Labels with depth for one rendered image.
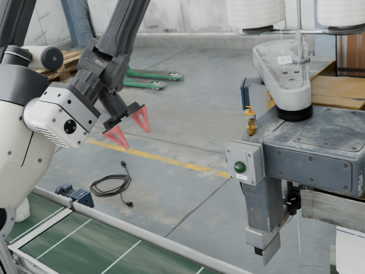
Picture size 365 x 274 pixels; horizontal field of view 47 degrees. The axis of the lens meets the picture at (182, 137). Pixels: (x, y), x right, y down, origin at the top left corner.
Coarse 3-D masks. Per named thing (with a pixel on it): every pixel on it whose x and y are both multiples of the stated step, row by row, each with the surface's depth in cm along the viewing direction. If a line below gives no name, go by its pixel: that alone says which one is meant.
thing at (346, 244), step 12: (336, 228) 115; (336, 240) 117; (348, 240) 114; (360, 240) 112; (336, 252) 119; (348, 252) 116; (360, 252) 114; (336, 264) 121; (348, 264) 118; (360, 264) 115
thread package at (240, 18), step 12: (228, 0) 119; (240, 0) 114; (252, 0) 113; (264, 0) 113; (276, 0) 114; (228, 12) 121; (240, 12) 116; (252, 12) 114; (264, 12) 114; (276, 12) 115; (240, 24) 118; (252, 24) 116; (264, 24) 116
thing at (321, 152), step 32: (256, 128) 103; (288, 128) 101; (320, 128) 98; (352, 128) 95; (288, 160) 95; (320, 160) 90; (352, 160) 85; (256, 192) 105; (352, 192) 88; (256, 224) 110
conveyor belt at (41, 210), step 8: (32, 200) 283; (40, 200) 281; (32, 208) 273; (40, 208) 271; (48, 208) 270; (56, 208) 268; (64, 208) 267; (32, 216) 264; (40, 216) 263; (48, 216) 261; (16, 224) 259; (24, 224) 258; (32, 224) 256; (40, 224) 255; (16, 232) 251; (24, 232) 250; (8, 240) 245; (16, 240) 244
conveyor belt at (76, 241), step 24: (72, 216) 256; (48, 240) 238; (72, 240) 235; (96, 240) 231; (120, 240) 227; (48, 264) 219; (72, 264) 216; (96, 264) 213; (120, 264) 210; (144, 264) 207; (168, 264) 204; (192, 264) 201
